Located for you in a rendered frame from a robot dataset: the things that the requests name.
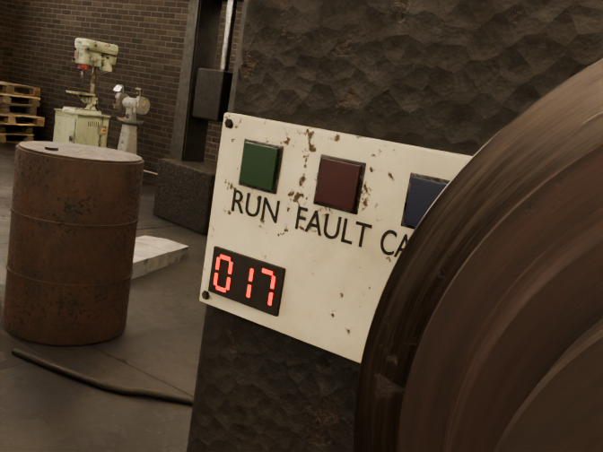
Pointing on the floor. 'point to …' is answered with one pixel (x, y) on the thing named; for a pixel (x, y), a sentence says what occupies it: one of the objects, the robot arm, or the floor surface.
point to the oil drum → (71, 242)
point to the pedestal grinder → (127, 143)
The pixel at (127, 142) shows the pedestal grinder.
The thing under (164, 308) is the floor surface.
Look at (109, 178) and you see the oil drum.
